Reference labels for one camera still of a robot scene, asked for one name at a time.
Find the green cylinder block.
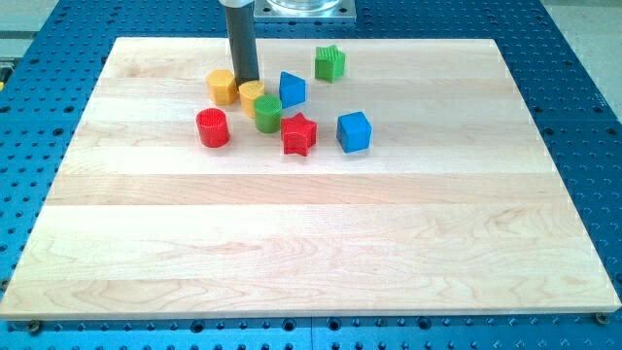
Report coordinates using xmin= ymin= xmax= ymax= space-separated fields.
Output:
xmin=254 ymin=94 xmax=282 ymax=133

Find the yellow hexagon block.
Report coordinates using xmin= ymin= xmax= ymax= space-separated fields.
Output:
xmin=206 ymin=69 xmax=238 ymax=106

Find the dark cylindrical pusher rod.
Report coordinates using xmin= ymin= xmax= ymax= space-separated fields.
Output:
xmin=221 ymin=0 xmax=259 ymax=86

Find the blue triangle block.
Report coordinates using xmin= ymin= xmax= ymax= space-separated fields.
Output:
xmin=279 ymin=72 xmax=307 ymax=109

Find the green star block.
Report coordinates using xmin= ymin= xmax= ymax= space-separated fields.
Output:
xmin=315 ymin=45 xmax=346 ymax=83

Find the red star block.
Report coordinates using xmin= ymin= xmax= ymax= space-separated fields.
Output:
xmin=281 ymin=113 xmax=318 ymax=157

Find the blue perforated metal table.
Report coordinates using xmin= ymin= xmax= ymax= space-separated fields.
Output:
xmin=1 ymin=0 xmax=621 ymax=349

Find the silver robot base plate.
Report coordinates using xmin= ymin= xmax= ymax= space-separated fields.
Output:
xmin=254 ymin=0 xmax=357 ymax=23

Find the yellow heart block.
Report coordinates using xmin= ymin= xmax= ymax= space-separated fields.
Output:
xmin=238 ymin=80 xmax=265 ymax=119

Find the light wooden board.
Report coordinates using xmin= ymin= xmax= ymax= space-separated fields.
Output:
xmin=1 ymin=37 xmax=620 ymax=321

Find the blue cube block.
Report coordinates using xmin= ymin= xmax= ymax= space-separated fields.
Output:
xmin=336 ymin=111 xmax=372 ymax=154

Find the red cylinder block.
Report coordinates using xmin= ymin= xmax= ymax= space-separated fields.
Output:
xmin=195 ymin=108 xmax=230 ymax=148

